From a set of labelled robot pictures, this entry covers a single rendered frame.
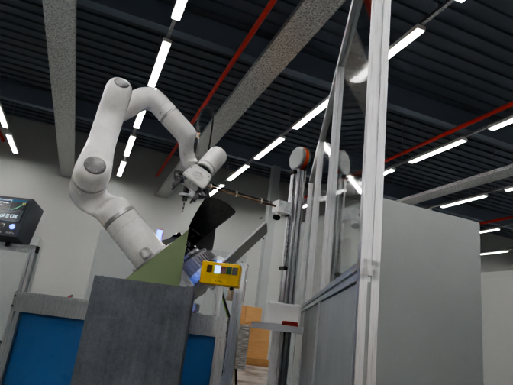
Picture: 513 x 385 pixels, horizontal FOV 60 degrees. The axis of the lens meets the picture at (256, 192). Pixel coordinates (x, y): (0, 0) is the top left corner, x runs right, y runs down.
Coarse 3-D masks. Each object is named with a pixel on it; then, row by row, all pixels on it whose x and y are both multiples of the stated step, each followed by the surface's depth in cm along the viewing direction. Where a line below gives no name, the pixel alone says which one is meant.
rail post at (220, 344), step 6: (216, 342) 176; (222, 342) 176; (216, 348) 175; (222, 348) 175; (216, 354) 175; (222, 354) 175; (216, 360) 174; (222, 360) 174; (216, 366) 174; (222, 366) 176; (216, 372) 174; (210, 378) 172; (216, 378) 172; (210, 384) 172; (216, 384) 171
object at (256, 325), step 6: (252, 324) 208; (258, 324) 208; (264, 324) 207; (270, 324) 207; (276, 324) 207; (276, 330) 206; (282, 330) 206; (288, 330) 206; (294, 330) 206; (300, 330) 206
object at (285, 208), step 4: (276, 200) 265; (280, 200) 263; (276, 204) 264; (280, 204) 263; (284, 204) 264; (288, 204) 266; (276, 208) 263; (280, 208) 262; (284, 208) 264; (288, 208) 265; (280, 212) 264; (284, 212) 263; (288, 212) 265; (288, 216) 268
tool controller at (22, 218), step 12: (0, 204) 193; (12, 204) 193; (24, 204) 193; (36, 204) 197; (0, 216) 190; (12, 216) 190; (24, 216) 190; (36, 216) 198; (0, 228) 187; (24, 228) 190; (0, 240) 190; (12, 240) 188; (24, 240) 191
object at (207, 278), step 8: (216, 264) 182; (224, 264) 182; (232, 264) 182; (208, 272) 181; (240, 272) 185; (200, 280) 180; (208, 280) 180; (216, 280) 180; (224, 280) 180; (232, 280) 180; (232, 288) 183
